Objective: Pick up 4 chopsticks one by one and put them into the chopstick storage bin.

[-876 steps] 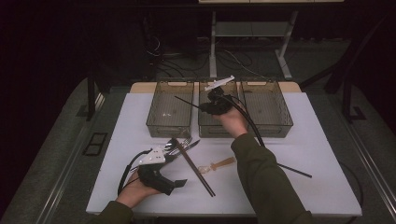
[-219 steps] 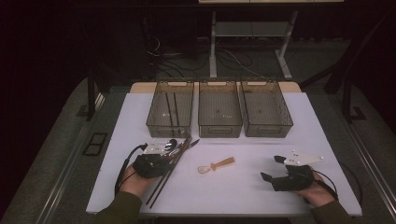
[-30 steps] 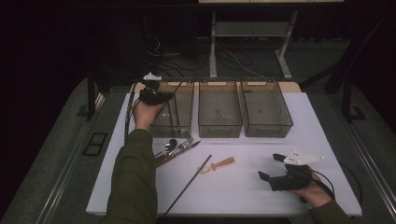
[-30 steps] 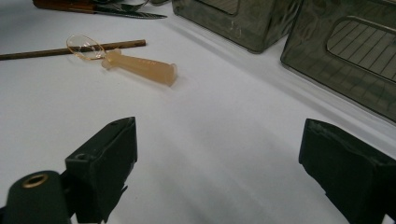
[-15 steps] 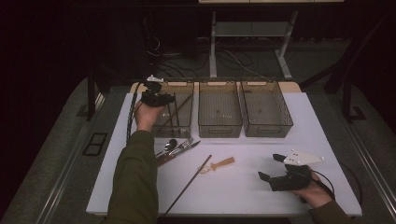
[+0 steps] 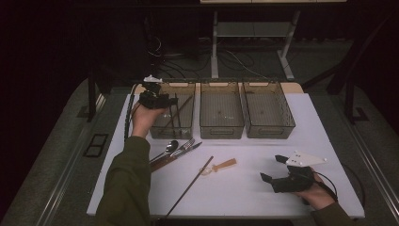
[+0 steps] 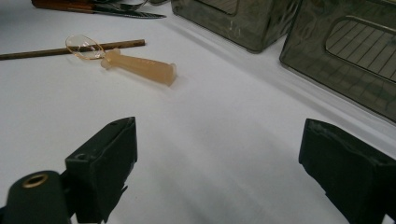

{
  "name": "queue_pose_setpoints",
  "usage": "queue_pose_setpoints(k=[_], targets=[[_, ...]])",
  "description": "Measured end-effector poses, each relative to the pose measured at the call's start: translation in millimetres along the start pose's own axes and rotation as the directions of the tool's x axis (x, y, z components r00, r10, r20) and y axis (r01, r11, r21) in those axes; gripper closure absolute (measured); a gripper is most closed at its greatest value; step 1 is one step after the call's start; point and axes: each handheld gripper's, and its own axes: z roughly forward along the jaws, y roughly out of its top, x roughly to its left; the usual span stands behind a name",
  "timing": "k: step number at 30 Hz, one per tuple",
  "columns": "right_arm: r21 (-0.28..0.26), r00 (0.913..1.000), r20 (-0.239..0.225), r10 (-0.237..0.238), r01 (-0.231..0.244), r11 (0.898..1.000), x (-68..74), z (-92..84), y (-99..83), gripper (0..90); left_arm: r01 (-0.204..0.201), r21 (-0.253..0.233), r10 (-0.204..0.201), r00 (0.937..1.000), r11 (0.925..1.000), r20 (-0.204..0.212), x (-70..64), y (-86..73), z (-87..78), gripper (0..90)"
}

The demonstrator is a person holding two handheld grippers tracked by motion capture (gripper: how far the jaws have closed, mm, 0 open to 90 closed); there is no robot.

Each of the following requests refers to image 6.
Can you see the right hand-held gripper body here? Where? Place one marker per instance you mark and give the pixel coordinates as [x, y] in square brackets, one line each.
[295, 182]

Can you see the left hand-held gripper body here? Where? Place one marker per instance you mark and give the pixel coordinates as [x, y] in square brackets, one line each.
[153, 99]

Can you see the brown wooden chopstick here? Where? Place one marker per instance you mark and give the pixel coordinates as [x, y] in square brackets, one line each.
[189, 186]
[185, 103]

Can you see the smoky transparent plastic bin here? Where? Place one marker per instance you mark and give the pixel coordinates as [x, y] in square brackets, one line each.
[269, 109]
[175, 134]
[221, 132]

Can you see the person's left hand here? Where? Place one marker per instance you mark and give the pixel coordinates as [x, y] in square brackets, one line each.
[144, 121]

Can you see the person's right hand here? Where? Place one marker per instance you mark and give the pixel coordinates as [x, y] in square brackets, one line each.
[316, 196]

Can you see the steel spoon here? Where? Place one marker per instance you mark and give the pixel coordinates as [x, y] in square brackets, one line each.
[172, 146]

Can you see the grey metal stand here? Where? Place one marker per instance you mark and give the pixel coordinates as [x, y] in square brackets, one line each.
[215, 47]

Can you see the dark metal stand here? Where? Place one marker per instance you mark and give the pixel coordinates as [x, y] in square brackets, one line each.
[348, 100]

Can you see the metal floor rail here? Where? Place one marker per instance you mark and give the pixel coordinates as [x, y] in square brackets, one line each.
[375, 163]
[66, 175]

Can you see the black rectangular floor frame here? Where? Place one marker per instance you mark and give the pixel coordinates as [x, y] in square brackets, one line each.
[92, 156]

